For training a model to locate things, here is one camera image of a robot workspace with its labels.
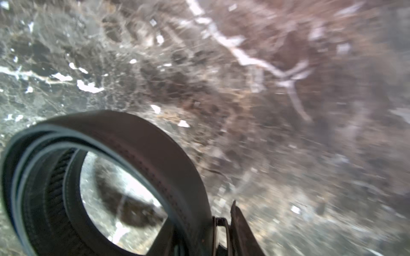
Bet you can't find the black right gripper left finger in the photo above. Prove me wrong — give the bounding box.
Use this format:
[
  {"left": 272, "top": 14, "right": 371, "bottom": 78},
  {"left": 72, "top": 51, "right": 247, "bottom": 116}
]
[{"left": 146, "top": 218, "right": 176, "bottom": 256}]

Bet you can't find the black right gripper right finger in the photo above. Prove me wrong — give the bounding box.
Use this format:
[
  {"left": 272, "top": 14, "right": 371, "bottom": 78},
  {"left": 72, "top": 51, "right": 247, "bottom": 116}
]
[{"left": 230, "top": 201, "right": 265, "bottom": 256}]

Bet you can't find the black belt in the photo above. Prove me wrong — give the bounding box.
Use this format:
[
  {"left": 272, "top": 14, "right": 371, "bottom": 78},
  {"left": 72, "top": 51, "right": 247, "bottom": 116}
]
[{"left": 1, "top": 110, "right": 218, "bottom": 256}]

